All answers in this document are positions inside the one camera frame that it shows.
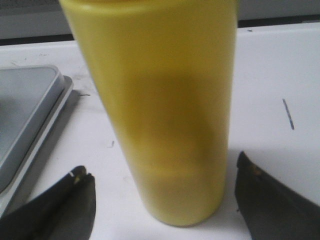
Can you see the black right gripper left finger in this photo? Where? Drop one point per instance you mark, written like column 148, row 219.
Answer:
column 65, row 211

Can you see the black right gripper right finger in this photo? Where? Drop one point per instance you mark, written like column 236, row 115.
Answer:
column 271, row 210

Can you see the silver digital kitchen scale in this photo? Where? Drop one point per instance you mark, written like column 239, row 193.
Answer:
column 31, row 98

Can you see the yellow squeeze bottle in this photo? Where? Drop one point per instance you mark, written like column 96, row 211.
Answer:
column 163, row 70

